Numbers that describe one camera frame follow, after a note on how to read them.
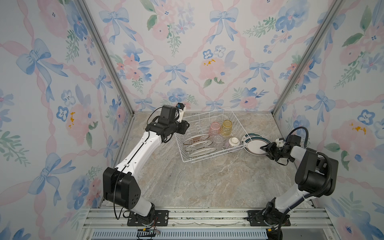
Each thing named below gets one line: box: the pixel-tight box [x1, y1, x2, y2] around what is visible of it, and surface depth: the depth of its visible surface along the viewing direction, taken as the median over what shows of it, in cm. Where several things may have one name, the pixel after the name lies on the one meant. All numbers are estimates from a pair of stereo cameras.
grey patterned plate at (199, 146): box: [185, 141, 213, 152], surface depth 94 cm
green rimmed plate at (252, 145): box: [244, 136, 272, 156], surface depth 103 cm
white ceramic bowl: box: [228, 137, 240, 147], surface depth 97 cm
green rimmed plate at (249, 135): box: [241, 133, 264, 149], surface depth 105 cm
